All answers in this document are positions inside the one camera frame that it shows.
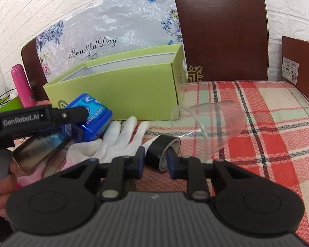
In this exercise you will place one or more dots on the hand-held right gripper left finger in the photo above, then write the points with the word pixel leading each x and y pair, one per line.
pixel 141 162

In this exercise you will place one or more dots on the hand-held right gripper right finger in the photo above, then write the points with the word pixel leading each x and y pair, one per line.
pixel 171 166

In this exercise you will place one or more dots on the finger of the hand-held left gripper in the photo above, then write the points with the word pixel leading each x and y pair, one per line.
pixel 72 114

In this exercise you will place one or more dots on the black tape roll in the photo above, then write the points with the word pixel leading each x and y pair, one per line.
pixel 157 154

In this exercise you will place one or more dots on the blue packet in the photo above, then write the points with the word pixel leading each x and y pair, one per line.
pixel 99 119

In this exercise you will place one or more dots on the shiny silver packet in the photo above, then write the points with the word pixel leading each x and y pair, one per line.
pixel 33 151

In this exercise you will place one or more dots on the white glove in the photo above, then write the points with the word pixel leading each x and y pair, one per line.
pixel 113 144

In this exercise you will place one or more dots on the green cardboard box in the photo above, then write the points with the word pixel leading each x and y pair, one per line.
pixel 118 87

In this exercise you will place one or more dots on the pink cloth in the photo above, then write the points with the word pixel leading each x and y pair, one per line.
pixel 32 178

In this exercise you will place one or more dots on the clear plastic cup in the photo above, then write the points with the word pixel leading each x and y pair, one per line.
pixel 216 123

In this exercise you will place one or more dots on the person's left hand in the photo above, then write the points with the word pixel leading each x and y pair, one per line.
pixel 6 185

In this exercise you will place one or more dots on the green plastic container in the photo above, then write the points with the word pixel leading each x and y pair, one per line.
pixel 12 104

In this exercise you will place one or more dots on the pink bottle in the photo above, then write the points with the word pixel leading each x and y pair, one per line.
pixel 22 87

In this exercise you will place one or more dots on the plaid blanket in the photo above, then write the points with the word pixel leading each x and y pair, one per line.
pixel 260 133

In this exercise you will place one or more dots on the floral plastic bedding bag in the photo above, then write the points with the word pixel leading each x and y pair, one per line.
pixel 105 23

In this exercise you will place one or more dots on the brown wooden headboard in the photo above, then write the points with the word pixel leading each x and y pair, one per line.
pixel 221 30

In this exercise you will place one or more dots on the brown wooden board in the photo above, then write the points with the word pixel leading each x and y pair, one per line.
pixel 303 56

